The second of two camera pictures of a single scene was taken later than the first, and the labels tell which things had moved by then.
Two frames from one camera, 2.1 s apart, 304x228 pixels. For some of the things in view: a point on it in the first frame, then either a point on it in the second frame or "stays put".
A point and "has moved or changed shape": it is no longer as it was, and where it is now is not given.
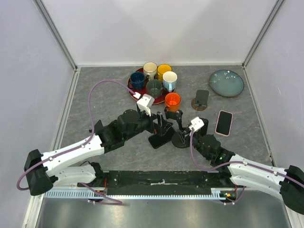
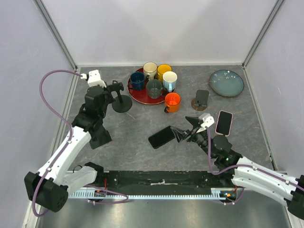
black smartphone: x=161 y=137 stays put
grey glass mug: x=155 y=89 stays put
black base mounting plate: x=165 y=183 stays put
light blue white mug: x=169 y=80 stays put
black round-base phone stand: x=181 y=138 to x=122 y=103
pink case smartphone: x=223 y=123 stays put
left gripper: x=150 y=119 to x=108 y=90
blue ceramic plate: x=226 y=82 stays put
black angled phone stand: x=164 y=130 has moved or changed shape
